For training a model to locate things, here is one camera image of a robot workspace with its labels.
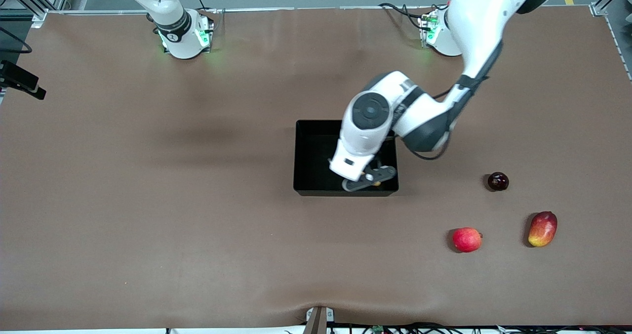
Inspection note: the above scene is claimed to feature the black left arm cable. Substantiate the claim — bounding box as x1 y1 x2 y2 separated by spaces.
395 75 489 161

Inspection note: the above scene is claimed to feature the brown table mat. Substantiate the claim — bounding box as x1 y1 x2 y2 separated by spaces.
0 5 632 331

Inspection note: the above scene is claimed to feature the red yellow mango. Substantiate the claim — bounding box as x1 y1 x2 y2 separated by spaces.
528 211 558 248

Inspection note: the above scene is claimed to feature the dark purple plum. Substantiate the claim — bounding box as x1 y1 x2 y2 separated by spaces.
488 172 510 192

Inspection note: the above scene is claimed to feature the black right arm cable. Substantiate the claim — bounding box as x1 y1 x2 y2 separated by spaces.
0 27 33 54

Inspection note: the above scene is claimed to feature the grey metal clamp bracket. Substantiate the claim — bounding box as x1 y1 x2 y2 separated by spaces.
304 306 335 334

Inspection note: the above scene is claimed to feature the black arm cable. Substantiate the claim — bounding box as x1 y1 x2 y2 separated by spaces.
0 27 33 54
395 75 489 161

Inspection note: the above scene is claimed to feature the black plastic box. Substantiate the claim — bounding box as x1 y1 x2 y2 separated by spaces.
293 120 399 197

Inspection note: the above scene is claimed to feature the black left base cable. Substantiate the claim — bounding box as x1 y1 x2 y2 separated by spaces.
379 2 447 31

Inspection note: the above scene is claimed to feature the red apple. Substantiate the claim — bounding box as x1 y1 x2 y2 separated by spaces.
452 227 483 253

